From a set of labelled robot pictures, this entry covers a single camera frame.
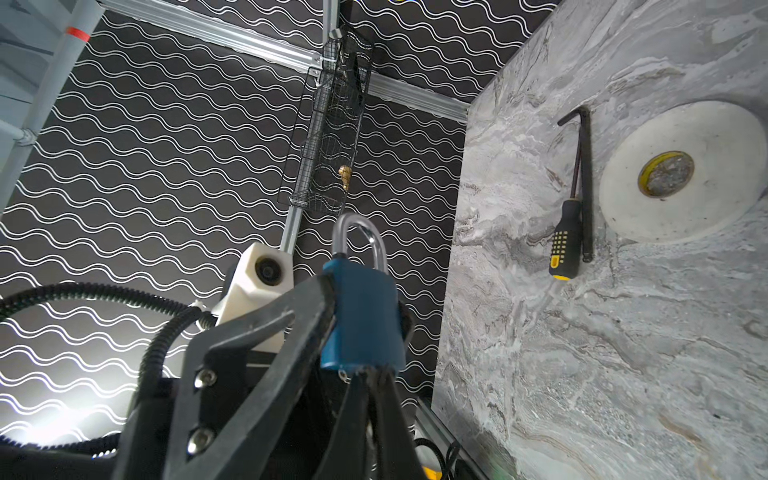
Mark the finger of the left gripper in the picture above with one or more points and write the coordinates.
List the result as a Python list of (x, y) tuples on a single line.
[(226, 430)]

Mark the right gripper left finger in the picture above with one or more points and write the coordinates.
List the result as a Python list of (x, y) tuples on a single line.
[(347, 454)]

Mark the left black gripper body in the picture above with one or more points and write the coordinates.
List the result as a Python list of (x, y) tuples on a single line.
[(149, 448)]

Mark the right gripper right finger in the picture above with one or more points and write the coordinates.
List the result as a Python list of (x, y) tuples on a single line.
[(396, 456)]

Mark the blue padlock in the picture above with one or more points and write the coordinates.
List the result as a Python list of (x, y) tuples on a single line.
[(368, 329)]

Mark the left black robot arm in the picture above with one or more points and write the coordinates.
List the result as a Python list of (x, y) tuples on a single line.
[(69, 371)]

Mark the black hex key tool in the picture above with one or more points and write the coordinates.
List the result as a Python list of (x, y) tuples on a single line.
[(584, 158)]

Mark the brass object in black basket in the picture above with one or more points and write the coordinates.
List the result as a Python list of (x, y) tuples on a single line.
[(345, 174)]

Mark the white tape roll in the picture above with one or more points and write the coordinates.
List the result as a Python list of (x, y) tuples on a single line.
[(685, 174)]

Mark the black wire wall basket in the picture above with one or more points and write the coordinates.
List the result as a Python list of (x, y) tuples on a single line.
[(327, 126)]

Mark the yellow black handled screwdriver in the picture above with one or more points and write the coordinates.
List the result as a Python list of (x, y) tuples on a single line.
[(567, 239)]

